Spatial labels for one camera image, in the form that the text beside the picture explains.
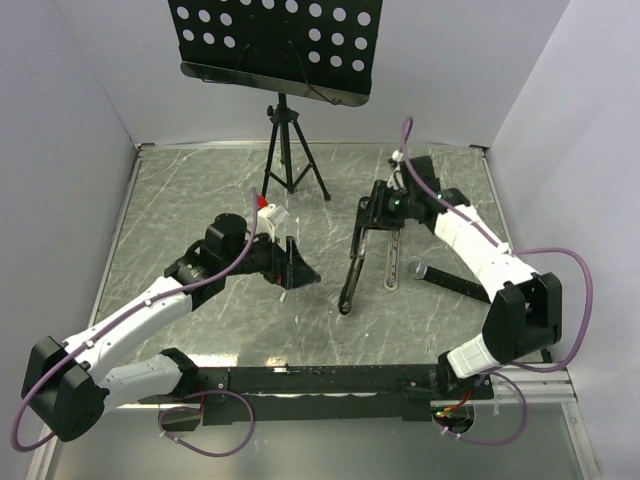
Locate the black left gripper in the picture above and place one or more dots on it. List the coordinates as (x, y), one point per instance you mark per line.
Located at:
(289, 270)

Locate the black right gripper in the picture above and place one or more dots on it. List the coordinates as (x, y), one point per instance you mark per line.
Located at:
(377, 217)

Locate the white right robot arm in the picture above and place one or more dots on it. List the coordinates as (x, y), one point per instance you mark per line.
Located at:
(525, 313)

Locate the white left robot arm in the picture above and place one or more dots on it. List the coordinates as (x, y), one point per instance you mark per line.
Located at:
(71, 384)

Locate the small open staple box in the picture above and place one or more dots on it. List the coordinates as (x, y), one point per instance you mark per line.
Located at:
(334, 298)

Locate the black microphone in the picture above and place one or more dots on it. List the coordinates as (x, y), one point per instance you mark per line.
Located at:
(432, 275)

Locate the black tripod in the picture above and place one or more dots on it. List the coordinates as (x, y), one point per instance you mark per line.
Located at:
(283, 118)

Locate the black perforated music stand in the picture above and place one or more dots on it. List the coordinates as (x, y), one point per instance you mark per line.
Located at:
(323, 50)

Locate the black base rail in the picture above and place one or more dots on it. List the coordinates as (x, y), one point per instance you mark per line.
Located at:
(405, 391)

